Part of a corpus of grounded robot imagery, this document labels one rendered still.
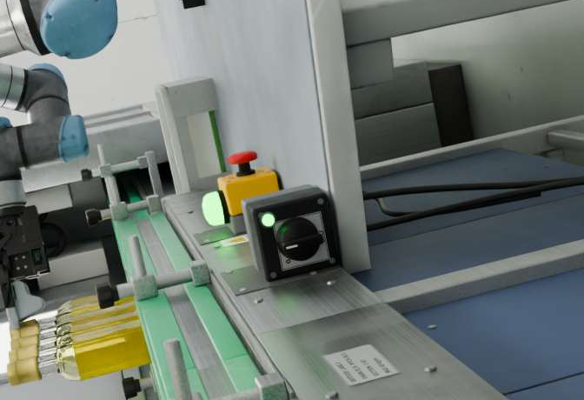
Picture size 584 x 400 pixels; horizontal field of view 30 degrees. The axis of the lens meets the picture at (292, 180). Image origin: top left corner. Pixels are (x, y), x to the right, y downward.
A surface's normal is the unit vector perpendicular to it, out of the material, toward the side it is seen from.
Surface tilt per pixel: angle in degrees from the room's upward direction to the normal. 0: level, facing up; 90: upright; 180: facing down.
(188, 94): 90
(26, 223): 90
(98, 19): 96
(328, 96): 90
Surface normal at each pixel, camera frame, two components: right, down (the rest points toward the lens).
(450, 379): -0.20, -0.97
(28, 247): 0.15, -0.15
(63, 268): 0.20, 0.11
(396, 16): 0.25, 0.40
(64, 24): 0.38, 0.61
